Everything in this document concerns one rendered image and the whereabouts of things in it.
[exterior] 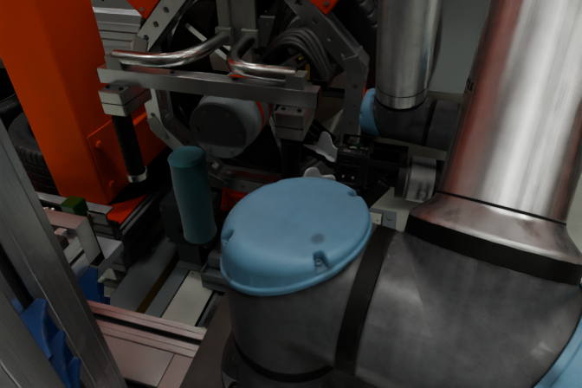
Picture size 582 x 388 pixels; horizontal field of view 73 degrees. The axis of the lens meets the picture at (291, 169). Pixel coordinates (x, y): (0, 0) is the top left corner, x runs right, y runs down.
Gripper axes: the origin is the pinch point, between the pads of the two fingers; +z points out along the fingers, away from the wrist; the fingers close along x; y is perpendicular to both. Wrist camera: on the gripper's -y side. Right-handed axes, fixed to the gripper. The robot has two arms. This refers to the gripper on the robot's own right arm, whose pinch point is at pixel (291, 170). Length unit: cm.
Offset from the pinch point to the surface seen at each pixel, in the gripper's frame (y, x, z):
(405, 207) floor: -83, -98, -31
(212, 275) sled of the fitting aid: -66, -23, 34
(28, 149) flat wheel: -33, -32, 105
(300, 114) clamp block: 12.0, 1.1, -1.8
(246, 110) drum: 5.9, -9.5, 11.9
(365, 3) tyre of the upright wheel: 23.0, -29.4, -7.6
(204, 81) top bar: 14.6, -1.5, 16.0
